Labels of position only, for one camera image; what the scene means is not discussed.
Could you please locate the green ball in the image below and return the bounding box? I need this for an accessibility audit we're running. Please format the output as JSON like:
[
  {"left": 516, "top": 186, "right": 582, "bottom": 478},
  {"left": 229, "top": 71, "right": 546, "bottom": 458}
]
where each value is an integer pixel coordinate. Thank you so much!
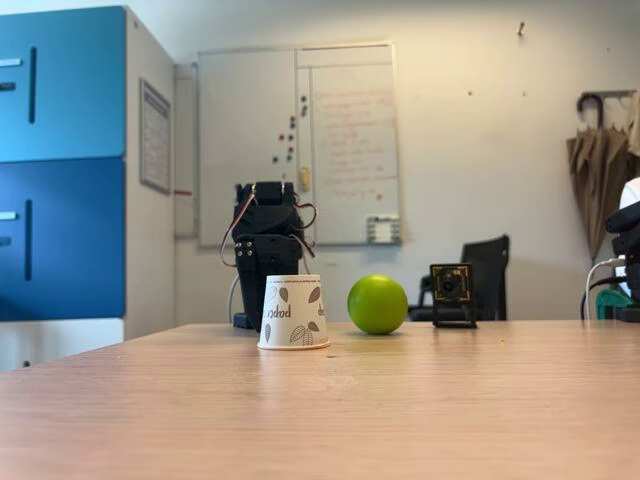
[{"left": 347, "top": 273, "right": 409, "bottom": 335}]

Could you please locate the leaf print paper cup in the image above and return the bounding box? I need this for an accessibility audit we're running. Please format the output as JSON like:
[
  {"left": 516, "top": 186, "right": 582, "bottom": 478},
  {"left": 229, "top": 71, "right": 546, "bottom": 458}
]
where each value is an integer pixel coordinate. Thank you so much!
[{"left": 257, "top": 273, "right": 332, "bottom": 351}]

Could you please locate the large whiteboard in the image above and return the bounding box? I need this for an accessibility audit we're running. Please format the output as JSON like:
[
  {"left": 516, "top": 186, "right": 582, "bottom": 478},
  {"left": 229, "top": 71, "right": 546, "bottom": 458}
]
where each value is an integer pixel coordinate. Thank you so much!
[{"left": 197, "top": 43, "right": 404, "bottom": 249}]

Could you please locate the black office chair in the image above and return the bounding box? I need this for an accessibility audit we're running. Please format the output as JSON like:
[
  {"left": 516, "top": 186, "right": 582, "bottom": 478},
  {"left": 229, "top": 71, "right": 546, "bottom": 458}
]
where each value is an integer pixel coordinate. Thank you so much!
[{"left": 407, "top": 234, "right": 511, "bottom": 322}]

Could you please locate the grey locker cabinet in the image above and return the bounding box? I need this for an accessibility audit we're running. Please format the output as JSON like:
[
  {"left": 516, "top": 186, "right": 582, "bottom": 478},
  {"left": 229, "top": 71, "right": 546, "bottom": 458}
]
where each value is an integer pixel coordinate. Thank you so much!
[{"left": 0, "top": 4, "right": 177, "bottom": 374}]

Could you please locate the narrow whiteboard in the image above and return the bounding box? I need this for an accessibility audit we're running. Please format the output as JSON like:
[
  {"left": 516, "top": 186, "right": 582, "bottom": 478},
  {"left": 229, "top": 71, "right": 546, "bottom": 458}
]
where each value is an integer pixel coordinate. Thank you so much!
[{"left": 173, "top": 62, "right": 200, "bottom": 240}]

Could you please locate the framed notice sheet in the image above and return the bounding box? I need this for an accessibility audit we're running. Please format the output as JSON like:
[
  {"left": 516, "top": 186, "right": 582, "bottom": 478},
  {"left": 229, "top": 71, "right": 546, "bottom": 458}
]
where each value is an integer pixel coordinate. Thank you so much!
[{"left": 138, "top": 77, "right": 172, "bottom": 195}]

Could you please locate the blue cabinet door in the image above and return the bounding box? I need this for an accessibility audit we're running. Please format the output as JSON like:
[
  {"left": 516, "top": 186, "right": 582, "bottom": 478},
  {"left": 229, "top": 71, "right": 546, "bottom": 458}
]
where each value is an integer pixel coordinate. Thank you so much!
[
  {"left": 0, "top": 5, "right": 127, "bottom": 164},
  {"left": 0, "top": 158, "right": 127, "bottom": 322}
]

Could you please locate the brown folded umbrella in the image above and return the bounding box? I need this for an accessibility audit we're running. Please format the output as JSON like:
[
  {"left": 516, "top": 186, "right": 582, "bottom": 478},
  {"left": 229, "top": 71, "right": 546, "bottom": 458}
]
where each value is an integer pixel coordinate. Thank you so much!
[{"left": 565, "top": 94, "right": 640, "bottom": 262}]

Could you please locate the green table clamp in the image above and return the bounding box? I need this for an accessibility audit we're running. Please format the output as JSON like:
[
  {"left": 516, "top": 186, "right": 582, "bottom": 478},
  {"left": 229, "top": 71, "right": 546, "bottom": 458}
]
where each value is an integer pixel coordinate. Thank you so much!
[{"left": 594, "top": 287, "right": 635, "bottom": 322}]

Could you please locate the person's white sleeved arm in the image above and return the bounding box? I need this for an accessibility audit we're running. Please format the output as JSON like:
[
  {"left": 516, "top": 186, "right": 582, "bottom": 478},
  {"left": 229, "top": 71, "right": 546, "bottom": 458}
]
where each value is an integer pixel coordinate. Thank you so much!
[{"left": 618, "top": 176, "right": 640, "bottom": 212}]

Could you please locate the red white servo wire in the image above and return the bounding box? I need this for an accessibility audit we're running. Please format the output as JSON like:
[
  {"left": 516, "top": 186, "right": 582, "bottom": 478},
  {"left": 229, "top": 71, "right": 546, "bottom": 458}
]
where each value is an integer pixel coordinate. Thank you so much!
[
  {"left": 221, "top": 192, "right": 259, "bottom": 267},
  {"left": 292, "top": 194, "right": 320, "bottom": 261}
]

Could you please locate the white usb cable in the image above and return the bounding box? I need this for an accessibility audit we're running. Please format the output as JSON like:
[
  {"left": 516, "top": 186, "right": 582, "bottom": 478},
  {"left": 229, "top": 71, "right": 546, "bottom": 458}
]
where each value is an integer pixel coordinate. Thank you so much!
[{"left": 226, "top": 274, "right": 242, "bottom": 324}]

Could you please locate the small camera module on stand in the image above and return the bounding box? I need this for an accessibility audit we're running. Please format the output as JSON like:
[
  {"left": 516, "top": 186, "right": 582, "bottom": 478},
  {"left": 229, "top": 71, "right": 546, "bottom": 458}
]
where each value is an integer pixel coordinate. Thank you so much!
[{"left": 429, "top": 263, "right": 479, "bottom": 330}]

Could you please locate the black cable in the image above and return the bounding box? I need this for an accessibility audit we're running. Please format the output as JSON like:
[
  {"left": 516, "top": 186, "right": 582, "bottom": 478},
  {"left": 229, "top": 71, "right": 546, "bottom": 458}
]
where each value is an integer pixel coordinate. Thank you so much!
[{"left": 579, "top": 274, "right": 627, "bottom": 322}]

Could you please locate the black umbrella handle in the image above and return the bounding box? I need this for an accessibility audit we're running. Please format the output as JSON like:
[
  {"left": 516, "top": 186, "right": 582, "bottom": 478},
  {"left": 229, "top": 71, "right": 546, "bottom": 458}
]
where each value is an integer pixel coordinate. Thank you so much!
[{"left": 576, "top": 93, "right": 604, "bottom": 126}]

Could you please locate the wall coat rack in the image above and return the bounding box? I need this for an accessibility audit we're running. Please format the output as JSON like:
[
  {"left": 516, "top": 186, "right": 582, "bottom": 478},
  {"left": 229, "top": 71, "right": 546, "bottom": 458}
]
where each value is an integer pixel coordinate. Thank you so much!
[{"left": 579, "top": 89, "right": 640, "bottom": 101}]

